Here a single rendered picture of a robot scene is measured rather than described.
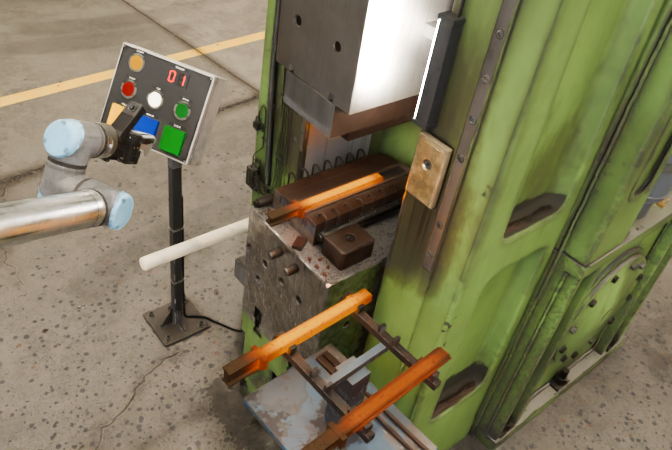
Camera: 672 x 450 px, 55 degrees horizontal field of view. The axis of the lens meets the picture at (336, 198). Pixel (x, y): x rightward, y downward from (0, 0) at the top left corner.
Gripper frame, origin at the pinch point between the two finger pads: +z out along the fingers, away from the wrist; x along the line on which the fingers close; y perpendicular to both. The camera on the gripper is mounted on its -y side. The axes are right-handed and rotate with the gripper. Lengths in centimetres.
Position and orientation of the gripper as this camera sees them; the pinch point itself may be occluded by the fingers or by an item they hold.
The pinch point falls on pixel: (152, 136)
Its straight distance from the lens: 191.5
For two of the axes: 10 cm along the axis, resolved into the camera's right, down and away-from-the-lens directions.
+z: 3.1, -0.4, 9.5
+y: -3.4, 9.3, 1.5
